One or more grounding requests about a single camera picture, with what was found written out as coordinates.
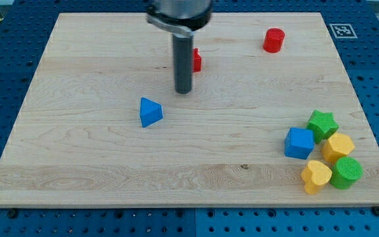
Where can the red star block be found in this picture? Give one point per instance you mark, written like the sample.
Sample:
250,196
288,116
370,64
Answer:
197,60

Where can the blue triangle block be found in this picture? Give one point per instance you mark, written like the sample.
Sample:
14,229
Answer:
150,112

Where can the yellow hexagon block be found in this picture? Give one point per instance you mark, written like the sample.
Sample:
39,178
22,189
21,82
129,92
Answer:
338,145

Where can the blue cube block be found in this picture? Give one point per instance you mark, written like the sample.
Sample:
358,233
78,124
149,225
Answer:
299,143

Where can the wooden board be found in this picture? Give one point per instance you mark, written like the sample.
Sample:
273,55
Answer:
78,141

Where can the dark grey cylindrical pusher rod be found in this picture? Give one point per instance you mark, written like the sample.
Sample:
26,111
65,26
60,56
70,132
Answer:
183,63

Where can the yellow heart block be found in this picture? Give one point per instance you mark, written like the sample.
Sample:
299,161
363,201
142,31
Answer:
315,176

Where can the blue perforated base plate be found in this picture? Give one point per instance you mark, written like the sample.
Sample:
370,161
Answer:
24,33

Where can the red cylinder block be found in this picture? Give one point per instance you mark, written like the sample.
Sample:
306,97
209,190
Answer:
274,40

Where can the green cylinder block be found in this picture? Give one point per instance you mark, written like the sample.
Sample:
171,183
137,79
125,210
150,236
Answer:
345,172

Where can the white fiducial marker tag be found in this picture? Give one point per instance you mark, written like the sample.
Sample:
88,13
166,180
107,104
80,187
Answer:
343,31

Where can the green star block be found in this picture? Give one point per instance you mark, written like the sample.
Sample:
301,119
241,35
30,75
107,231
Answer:
322,125

